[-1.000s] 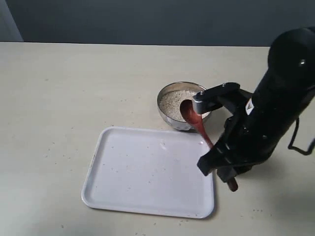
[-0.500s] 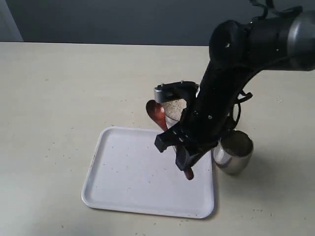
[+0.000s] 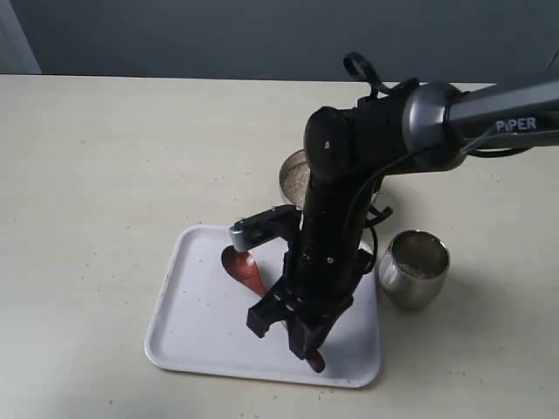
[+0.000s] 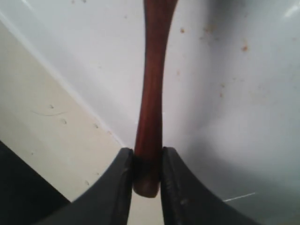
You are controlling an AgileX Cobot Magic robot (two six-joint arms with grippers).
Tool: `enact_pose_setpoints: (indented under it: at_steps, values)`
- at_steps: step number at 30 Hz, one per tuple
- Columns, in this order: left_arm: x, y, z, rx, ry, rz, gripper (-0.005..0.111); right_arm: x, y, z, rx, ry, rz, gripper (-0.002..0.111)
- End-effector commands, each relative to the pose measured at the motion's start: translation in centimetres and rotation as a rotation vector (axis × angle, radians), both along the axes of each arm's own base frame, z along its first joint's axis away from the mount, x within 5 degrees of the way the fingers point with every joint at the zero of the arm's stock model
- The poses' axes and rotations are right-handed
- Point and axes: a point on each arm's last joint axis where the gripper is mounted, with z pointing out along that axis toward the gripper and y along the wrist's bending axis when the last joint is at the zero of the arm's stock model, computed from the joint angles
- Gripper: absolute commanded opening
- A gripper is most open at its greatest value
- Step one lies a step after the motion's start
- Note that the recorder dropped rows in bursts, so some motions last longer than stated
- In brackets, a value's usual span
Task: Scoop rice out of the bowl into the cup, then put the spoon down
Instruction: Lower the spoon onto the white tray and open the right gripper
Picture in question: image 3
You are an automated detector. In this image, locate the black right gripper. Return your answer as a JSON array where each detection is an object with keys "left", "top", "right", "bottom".
[{"left": 246, "top": 176, "right": 376, "bottom": 360}]

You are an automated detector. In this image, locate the brown wooden spoon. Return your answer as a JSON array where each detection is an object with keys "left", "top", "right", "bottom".
[{"left": 221, "top": 244, "right": 327, "bottom": 374}]

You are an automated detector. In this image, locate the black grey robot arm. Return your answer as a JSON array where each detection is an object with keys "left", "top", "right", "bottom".
[{"left": 237, "top": 76, "right": 558, "bottom": 360}]

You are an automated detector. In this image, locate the small steel cup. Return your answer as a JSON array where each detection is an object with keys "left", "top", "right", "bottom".
[{"left": 375, "top": 230, "right": 451, "bottom": 312}]

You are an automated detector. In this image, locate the steel bowl of rice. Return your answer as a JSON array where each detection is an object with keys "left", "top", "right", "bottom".
[{"left": 279, "top": 149, "right": 310, "bottom": 210}]

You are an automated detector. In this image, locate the white plastic tray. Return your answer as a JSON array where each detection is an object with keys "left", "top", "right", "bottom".
[{"left": 144, "top": 224, "right": 382, "bottom": 388}]

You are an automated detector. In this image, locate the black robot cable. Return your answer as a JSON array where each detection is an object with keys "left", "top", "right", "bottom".
[{"left": 340, "top": 52, "right": 525, "bottom": 271}]

